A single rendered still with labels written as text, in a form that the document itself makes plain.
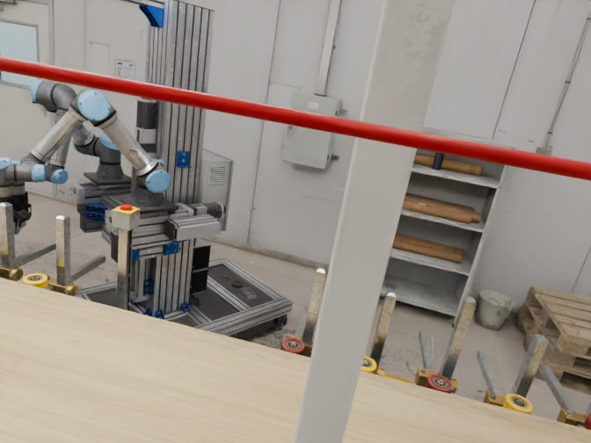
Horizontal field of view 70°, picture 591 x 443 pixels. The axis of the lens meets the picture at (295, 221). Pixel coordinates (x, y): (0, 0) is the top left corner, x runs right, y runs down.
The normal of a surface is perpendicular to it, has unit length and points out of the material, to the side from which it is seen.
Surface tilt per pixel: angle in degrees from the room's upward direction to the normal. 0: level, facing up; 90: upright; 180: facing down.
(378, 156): 90
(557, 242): 90
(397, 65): 90
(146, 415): 0
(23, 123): 90
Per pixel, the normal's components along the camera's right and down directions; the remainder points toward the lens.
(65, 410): 0.16, -0.93
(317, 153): -0.26, 0.27
